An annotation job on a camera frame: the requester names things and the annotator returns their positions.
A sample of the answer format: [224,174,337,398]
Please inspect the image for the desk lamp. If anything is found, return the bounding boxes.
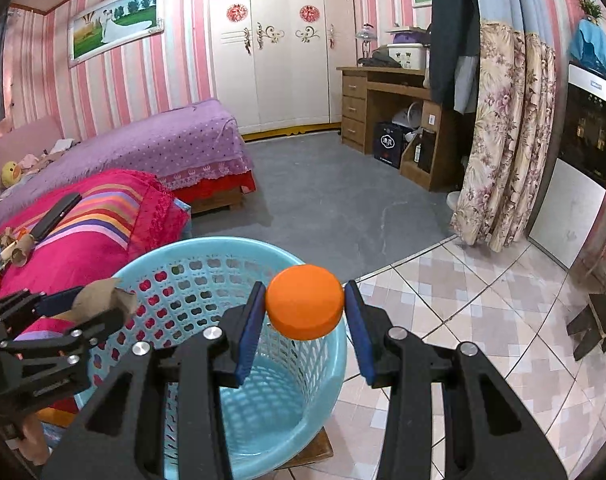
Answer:
[355,23,377,58]

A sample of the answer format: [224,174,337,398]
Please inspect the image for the floral curtain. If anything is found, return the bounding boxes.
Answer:
[451,20,557,252]

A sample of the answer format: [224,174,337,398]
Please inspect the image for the yellow duck plush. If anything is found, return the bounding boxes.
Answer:
[0,162,22,188]

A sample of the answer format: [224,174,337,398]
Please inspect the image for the blue cloth on dispenser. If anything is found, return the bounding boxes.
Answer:
[570,18,606,77]

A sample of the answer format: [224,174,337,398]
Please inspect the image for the purple dotted bedspread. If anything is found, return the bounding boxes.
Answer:
[0,99,253,226]

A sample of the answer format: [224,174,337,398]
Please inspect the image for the white wardrobe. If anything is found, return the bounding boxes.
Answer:
[209,0,356,136]

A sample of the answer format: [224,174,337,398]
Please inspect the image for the black phone wallet case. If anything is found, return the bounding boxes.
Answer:
[30,193,82,243]

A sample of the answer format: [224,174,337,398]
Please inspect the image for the dark hanging coat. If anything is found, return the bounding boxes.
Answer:
[430,0,480,114]

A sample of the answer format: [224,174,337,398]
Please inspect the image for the white storage box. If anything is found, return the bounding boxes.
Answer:
[388,44,429,70]

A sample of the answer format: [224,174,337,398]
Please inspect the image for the small potted plant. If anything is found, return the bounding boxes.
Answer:
[577,0,603,25]

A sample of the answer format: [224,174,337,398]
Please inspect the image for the brown paper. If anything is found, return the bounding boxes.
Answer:
[53,278,137,325]

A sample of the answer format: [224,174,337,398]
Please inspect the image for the black white water dispenser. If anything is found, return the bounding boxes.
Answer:
[530,63,606,269]

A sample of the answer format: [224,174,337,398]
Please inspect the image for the wooden desk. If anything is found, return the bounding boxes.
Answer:
[339,66,458,192]

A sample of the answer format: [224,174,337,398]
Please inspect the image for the striped pink blanket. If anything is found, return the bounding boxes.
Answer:
[0,168,191,344]

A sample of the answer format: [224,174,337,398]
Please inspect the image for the person left hand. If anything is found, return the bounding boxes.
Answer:
[18,414,49,466]

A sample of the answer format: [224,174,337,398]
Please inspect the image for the black box under desk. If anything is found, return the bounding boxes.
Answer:
[373,122,414,169]

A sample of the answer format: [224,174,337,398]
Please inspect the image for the orange round cap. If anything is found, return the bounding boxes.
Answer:
[265,264,344,341]

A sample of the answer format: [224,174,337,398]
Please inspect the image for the wedding photo wall picture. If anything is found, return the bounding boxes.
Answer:
[68,0,164,67]

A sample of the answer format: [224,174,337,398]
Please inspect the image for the light blue plastic basket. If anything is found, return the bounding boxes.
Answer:
[74,236,346,479]

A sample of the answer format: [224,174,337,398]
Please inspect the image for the small dark wooden stool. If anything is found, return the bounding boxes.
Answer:
[566,294,606,362]

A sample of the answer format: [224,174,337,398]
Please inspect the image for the pink headboard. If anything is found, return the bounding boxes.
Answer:
[0,116,62,193]

